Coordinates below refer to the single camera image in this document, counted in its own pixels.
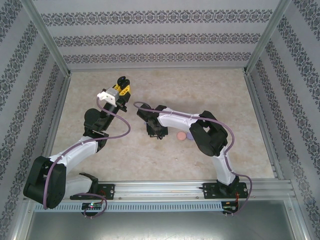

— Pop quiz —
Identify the grey metal sheet panel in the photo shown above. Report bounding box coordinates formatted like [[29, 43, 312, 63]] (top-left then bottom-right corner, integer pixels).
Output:
[[24, 211, 301, 240]]

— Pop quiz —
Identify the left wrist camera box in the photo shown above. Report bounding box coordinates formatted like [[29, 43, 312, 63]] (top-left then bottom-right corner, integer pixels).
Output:
[[96, 87, 120, 105]]

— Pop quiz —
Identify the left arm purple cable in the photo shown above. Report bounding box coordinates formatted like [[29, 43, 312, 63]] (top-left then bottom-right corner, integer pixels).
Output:
[[42, 96, 132, 220]]

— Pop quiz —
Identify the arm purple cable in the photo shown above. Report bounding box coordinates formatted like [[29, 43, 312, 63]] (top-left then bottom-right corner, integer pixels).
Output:
[[133, 100, 253, 218], [42, 96, 132, 220]]

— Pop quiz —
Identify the aluminium side rail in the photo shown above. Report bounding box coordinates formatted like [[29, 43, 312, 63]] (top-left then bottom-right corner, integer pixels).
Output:
[[33, 71, 73, 182], [243, 71, 286, 181]]

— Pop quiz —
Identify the aluminium mounting rail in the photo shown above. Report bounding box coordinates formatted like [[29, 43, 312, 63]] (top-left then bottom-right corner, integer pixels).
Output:
[[23, 180, 294, 201]]

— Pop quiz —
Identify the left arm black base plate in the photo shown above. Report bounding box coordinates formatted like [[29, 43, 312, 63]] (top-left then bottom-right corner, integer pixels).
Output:
[[69, 183, 116, 201]]

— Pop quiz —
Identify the grey slotted cable duct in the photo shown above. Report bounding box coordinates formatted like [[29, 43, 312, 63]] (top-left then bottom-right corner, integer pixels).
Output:
[[33, 201, 224, 214]]

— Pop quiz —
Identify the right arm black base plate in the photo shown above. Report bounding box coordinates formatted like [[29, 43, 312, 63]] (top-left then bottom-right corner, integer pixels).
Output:
[[202, 181, 250, 200]]

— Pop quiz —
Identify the aluminium frame post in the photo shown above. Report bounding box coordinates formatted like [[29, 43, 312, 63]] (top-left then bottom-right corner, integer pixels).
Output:
[[242, 0, 294, 75], [19, 0, 72, 76]]

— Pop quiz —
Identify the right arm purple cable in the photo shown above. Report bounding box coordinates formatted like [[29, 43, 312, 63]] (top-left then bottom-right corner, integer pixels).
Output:
[[133, 100, 253, 218]]

